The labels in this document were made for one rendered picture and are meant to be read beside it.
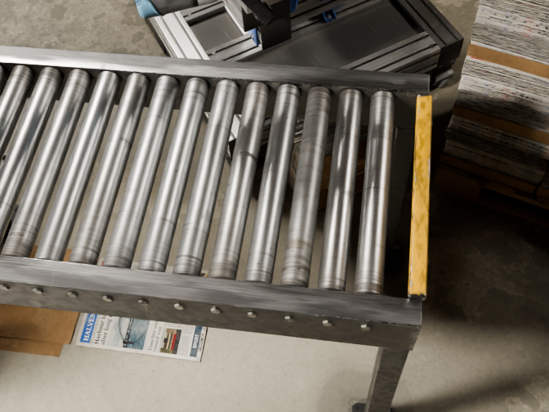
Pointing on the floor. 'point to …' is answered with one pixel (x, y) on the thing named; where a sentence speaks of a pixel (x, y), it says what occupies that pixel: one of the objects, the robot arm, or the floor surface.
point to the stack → (502, 110)
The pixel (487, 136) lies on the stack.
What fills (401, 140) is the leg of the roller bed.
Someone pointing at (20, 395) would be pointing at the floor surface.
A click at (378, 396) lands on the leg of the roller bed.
